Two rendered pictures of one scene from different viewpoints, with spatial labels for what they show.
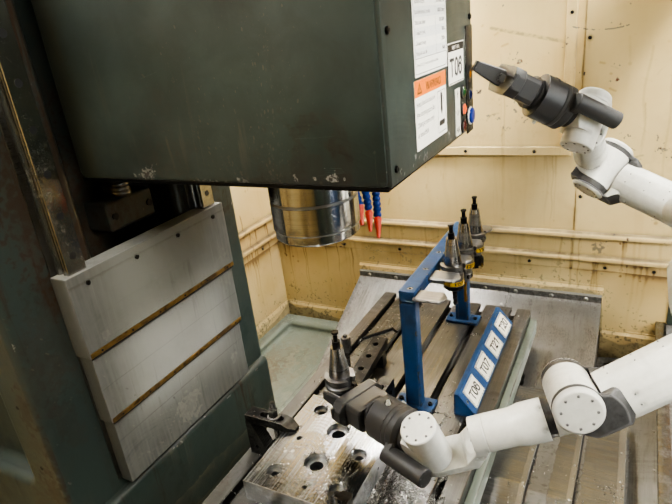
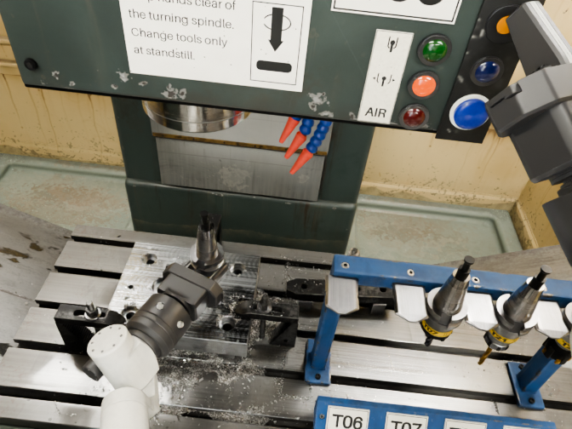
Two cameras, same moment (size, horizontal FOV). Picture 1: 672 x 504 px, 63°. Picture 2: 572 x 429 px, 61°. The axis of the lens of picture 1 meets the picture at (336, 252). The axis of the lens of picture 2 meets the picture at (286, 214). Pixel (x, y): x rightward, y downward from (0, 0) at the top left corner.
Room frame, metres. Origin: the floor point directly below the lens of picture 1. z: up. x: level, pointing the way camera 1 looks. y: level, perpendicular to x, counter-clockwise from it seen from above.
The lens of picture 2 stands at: (0.79, -0.56, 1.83)
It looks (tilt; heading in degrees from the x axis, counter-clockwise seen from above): 44 degrees down; 60
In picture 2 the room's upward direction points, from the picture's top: 6 degrees clockwise
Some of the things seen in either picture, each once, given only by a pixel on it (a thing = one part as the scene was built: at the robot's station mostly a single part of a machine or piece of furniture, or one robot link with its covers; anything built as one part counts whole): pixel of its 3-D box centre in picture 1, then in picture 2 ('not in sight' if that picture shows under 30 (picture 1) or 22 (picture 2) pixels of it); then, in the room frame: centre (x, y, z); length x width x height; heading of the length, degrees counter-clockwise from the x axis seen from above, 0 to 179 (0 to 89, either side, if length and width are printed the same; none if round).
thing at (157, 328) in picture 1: (173, 333); (241, 114); (1.18, 0.41, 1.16); 0.48 x 0.05 x 0.51; 150
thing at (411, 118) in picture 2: not in sight; (414, 117); (1.07, -0.28, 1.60); 0.02 x 0.01 x 0.02; 150
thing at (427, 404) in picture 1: (412, 354); (328, 323); (1.14, -0.15, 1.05); 0.10 x 0.05 x 0.30; 60
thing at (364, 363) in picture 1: (366, 371); (341, 295); (1.26, -0.04, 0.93); 0.26 x 0.05 x 0.06; 155
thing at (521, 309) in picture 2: (463, 234); (526, 297); (1.35, -0.34, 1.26); 0.04 x 0.04 x 0.07
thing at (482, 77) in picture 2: not in sight; (487, 71); (1.11, -0.30, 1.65); 0.02 x 0.01 x 0.02; 150
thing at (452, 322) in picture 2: (453, 267); (445, 307); (1.25, -0.29, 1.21); 0.06 x 0.06 x 0.03
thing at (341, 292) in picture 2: (431, 297); (341, 295); (1.11, -0.20, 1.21); 0.07 x 0.05 x 0.01; 60
